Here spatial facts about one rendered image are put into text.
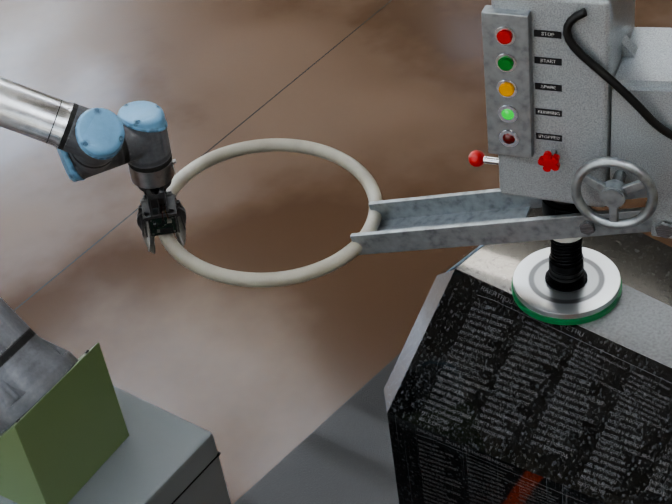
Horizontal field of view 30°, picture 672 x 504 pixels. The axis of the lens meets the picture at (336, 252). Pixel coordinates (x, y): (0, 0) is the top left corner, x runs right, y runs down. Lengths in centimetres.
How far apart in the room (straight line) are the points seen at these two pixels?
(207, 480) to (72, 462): 27
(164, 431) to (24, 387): 33
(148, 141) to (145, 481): 66
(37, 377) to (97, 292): 193
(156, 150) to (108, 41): 298
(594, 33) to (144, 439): 109
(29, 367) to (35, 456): 15
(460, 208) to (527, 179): 33
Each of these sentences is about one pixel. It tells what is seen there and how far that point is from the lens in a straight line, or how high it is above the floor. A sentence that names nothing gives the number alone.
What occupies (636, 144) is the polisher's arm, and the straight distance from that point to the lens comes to 221.
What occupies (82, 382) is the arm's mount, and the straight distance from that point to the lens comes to 224.
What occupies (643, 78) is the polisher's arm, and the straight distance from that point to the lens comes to 216.
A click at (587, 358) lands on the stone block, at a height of 80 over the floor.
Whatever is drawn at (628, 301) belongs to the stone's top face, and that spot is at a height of 83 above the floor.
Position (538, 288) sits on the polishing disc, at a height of 86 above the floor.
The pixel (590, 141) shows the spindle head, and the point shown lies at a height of 128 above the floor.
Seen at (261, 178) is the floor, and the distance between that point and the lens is 443.
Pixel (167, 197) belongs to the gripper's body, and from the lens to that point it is 265.
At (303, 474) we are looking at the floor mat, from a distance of 337.
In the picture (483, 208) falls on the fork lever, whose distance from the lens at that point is 257.
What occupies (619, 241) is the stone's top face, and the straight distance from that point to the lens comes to 270.
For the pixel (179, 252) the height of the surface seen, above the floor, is 95.
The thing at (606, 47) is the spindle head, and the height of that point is 147.
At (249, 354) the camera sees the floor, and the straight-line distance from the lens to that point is 374.
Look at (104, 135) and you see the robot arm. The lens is 233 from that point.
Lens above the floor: 254
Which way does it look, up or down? 39 degrees down
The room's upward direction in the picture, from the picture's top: 9 degrees counter-clockwise
